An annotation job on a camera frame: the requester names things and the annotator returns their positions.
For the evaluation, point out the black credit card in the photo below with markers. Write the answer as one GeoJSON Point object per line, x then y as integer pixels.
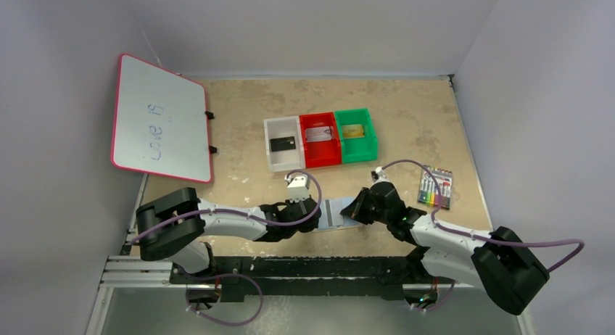
{"type": "Point", "coordinates": [281, 144]}

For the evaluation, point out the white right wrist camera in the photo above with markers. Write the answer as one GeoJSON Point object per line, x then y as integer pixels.
{"type": "Point", "coordinates": [378, 176]}

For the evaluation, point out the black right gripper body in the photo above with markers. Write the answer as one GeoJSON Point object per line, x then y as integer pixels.
{"type": "Point", "coordinates": [360, 206]}

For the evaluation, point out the gold credit card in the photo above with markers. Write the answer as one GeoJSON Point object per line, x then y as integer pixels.
{"type": "Point", "coordinates": [352, 131]}

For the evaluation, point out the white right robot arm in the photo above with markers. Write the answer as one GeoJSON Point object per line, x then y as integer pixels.
{"type": "Point", "coordinates": [510, 274]}

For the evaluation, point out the white striped card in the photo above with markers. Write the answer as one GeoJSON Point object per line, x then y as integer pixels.
{"type": "Point", "coordinates": [330, 214]}
{"type": "Point", "coordinates": [318, 134]}

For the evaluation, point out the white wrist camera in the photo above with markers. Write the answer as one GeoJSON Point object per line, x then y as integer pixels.
{"type": "Point", "coordinates": [378, 176]}
{"type": "Point", "coordinates": [297, 188]}

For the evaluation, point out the red plastic bin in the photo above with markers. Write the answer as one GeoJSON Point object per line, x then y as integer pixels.
{"type": "Point", "coordinates": [322, 145]}

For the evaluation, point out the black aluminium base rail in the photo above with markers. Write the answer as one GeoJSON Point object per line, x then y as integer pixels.
{"type": "Point", "coordinates": [234, 278]}

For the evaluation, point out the beige leather card holder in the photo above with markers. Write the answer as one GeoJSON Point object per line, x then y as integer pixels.
{"type": "Point", "coordinates": [348, 223]}

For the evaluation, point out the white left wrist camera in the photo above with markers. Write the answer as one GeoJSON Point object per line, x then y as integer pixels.
{"type": "Point", "coordinates": [297, 188]}

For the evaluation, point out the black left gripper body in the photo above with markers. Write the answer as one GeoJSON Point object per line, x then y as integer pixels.
{"type": "Point", "coordinates": [310, 210]}

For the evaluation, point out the pink framed whiteboard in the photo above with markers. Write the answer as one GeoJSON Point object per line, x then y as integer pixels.
{"type": "Point", "coordinates": [160, 123]}

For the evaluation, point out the white plastic bin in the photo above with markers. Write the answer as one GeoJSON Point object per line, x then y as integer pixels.
{"type": "Point", "coordinates": [286, 160]}

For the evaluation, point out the pack of coloured markers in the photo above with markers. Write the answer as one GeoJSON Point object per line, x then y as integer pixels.
{"type": "Point", "coordinates": [436, 187]}

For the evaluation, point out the green plastic bin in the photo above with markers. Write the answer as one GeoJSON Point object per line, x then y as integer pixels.
{"type": "Point", "coordinates": [359, 142]}

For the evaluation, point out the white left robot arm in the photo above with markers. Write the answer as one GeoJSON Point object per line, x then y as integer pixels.
{"type": "Point", "coordinates": [169, 228]}

